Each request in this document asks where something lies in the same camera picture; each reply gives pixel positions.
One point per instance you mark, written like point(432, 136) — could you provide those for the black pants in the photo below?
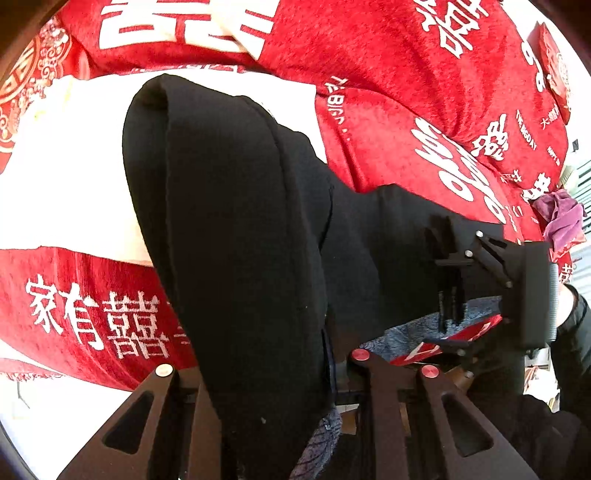
point(231, 230)

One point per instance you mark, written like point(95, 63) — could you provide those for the red gold patterned pillow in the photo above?
point(556, 74)
point(27, 97)

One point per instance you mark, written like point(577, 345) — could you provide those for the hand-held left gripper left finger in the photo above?
point(175, 415)

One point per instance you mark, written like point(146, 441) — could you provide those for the person's right forearm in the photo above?
point(577, 350)

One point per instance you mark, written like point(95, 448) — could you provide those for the purple cloth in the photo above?
point(563, 217)

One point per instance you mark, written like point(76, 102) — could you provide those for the red blanket with white characters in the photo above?
point(392, 92)

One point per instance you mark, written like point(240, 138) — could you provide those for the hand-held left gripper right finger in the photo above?
point(383, 397)

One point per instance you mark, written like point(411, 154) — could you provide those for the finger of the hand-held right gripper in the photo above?
point(494, 258)
point(451, 295)

